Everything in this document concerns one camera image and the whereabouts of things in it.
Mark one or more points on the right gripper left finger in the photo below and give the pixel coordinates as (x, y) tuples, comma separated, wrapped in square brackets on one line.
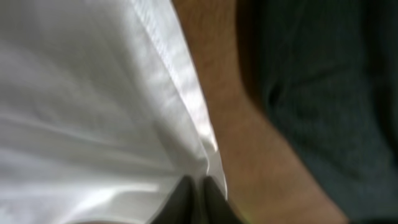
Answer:
[(179, 207)]

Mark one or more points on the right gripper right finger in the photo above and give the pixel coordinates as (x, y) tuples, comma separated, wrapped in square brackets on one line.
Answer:
[(217, 207)]

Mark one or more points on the white robot print t-shirt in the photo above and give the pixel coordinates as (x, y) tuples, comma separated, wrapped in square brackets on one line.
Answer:
[(102, 112)]

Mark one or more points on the dark t-shirt white lettering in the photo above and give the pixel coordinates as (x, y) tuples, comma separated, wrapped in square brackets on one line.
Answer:
[(324, 72)]

